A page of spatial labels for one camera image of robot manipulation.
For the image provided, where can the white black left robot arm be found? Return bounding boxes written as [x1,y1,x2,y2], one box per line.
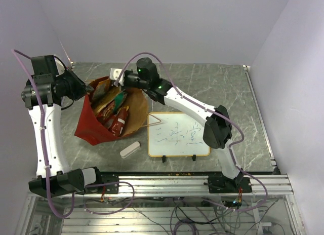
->
[21,55,103,198]

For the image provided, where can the loose cables under table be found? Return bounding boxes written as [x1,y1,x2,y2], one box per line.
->
[83,185,287,235]

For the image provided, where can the white whiteboard eraser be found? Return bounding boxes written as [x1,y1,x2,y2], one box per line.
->
[120,141,141,159]

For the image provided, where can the tan teal chips bag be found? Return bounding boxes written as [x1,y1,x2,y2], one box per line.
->
[112,91,128,114]

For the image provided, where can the red paper bag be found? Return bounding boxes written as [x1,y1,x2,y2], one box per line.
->
[74,76,149,145]

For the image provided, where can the yellow framed whiteboard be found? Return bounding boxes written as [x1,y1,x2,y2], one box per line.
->
[147,112,211,158]

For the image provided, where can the red orange snack bag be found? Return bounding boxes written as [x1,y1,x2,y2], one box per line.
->
[96,101,113,122]

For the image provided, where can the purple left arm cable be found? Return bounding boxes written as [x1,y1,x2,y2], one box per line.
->
[11,49,76,218]

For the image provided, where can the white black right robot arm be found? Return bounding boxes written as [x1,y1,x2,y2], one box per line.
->
[115,57,246,192]

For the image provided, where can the aluminium frame base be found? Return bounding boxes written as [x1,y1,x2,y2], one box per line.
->
[18,173,306,234]

